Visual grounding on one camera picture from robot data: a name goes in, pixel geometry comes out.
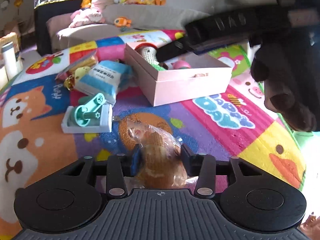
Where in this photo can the packaged orange bread bun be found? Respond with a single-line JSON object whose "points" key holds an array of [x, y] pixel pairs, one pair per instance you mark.
{"points": [[156, 155]]}

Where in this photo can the beige sofa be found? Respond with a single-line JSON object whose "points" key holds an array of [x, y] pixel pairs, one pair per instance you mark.
{"points": [[143, 17]]}

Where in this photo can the orange fish plush toy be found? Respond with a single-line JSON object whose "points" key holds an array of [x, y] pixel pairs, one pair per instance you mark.
{"points": [[122, 22]]}

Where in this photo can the pink cardboard box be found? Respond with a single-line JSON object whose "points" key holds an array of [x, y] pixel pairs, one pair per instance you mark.
{"points": [[207, 76]]}

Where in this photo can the dark gloved right hand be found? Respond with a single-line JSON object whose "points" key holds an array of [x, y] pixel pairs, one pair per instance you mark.
{"points": [[288, 64]]}

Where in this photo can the black fish tank cabinet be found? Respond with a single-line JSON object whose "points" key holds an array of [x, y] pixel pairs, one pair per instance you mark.
{"points": [[50, 18]]}

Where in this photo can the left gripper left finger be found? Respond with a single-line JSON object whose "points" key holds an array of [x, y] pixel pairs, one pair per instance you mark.
{"points": [[120, 166]]}

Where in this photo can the colourful cartoon play mat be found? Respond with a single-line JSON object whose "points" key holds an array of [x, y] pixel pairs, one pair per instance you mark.
{"points": [[233, 123]]}

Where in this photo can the yellow keychain charm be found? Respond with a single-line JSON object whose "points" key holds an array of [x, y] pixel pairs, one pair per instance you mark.
{"points": [[80, 64]]}

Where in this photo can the pink teal toy ball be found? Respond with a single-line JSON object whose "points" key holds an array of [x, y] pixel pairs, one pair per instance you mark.
{"points": [[181, 64]]}

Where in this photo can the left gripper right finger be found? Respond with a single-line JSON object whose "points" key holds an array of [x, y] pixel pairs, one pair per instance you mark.
{"points": [[203, 167]]}

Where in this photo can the teal toy white charger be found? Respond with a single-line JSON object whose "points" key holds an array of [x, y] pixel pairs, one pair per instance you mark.
{"points": [[92, 115]]}

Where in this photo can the blue white snack packet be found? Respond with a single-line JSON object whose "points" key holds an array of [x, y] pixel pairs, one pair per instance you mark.
{"points": [[107, 78]]}

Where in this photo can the yellow duck plush row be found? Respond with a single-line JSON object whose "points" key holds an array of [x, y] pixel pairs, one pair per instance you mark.
{"points": [[142, 2]]}

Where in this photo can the crochet doll red hat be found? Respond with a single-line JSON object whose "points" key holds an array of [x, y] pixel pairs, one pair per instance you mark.
{"points": [[148, 52]]}

